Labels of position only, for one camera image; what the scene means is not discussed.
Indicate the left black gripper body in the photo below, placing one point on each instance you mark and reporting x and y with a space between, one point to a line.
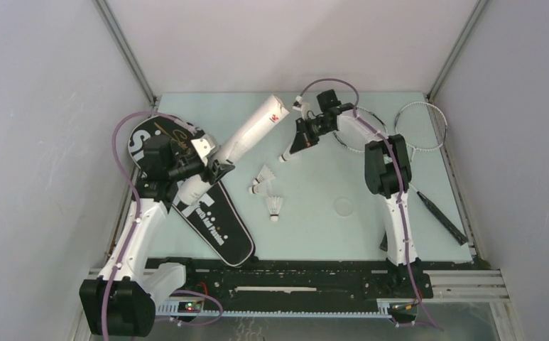
188 168

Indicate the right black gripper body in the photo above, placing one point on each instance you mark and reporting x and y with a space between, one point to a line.
317 126

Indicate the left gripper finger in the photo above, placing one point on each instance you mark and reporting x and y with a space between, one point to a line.
221 164
216 173

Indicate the white shuttlecock tube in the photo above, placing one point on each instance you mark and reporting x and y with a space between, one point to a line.
262 122

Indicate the white shuttlecock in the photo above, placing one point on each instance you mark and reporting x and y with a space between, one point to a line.
285 157
265 175
274 205
262 189

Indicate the white shuttlecock bottom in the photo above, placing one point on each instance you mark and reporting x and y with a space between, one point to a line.
274 205

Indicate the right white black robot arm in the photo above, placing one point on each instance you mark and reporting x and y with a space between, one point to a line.
329 103

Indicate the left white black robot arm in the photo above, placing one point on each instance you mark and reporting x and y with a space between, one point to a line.
121 301

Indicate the left white badminton racket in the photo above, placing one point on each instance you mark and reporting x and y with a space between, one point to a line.
349 143

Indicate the white badminton racket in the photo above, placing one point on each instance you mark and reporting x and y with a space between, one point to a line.
349 143
424 128

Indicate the right white badminton racket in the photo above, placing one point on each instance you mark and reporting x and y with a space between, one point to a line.
424 128

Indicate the black racket cover bag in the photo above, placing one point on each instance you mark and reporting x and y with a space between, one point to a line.
152 145

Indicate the clear round tube lid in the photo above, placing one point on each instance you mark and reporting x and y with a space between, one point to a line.
343 206

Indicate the left electronics board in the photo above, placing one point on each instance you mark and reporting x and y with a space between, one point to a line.
192 307

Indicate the electronics board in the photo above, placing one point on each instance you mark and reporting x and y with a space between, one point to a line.
192 307
403 315

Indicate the right electronics board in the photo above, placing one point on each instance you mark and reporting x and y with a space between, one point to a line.
403 315

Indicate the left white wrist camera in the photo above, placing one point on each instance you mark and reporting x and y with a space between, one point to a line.
205 146

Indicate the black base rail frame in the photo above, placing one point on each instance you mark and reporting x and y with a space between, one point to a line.
322 289

